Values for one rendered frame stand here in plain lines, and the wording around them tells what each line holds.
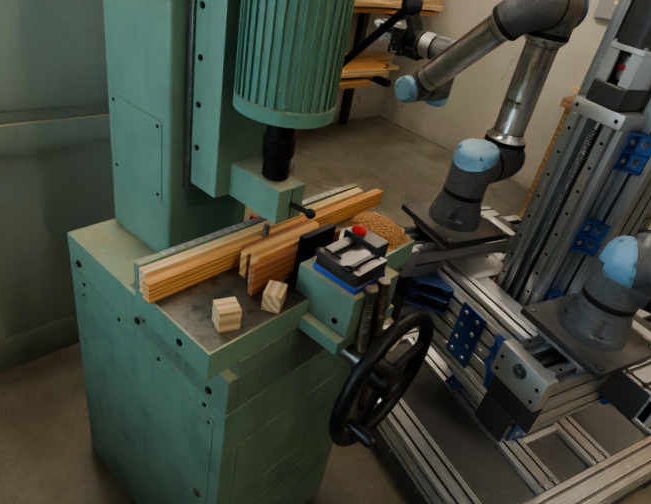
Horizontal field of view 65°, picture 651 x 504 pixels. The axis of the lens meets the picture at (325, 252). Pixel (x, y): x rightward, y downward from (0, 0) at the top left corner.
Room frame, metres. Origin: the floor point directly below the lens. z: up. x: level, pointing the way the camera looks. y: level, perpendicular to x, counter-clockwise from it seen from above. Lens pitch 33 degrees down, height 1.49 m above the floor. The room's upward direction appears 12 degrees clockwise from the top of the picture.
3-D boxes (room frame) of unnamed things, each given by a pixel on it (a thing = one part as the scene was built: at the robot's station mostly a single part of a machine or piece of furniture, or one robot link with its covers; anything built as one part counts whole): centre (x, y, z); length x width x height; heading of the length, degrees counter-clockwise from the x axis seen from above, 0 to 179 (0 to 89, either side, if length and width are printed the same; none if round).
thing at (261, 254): (0.83, 0.07, 0.94); 0.18 x 0.02 x 0.07; 145
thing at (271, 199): (0.89, 0.14, 1.03); 0.14 x 0.07 x 0.09; 55
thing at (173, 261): (0.92, 0.12, 0.93); 0.60 x 0.02 x 0.05; 145
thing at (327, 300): (0.79, -0.05, 0.92); 0.15 x 0.13 x 0.09; 145
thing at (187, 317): (0.84, 0.02, 0.87); 0.61 x 0.30 x 0.06; 145
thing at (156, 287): (0.93, 0.09, 0.92); 0.67 x 0.02 x 0.04; 145
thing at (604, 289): (0.96, -0.64, 0.98); 0.13 x 0.12 x 0.14; 60
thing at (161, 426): (0.95, 0.22, 0.36); 0.58 x 0.45 x 0.71; 55
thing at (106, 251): (0.95, 0.22, 0.76); 0.57 x 0.45 x 0.09; 55
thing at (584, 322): (0.96, -0.63, 0.87); 0.15 x 0.15 x 0.10
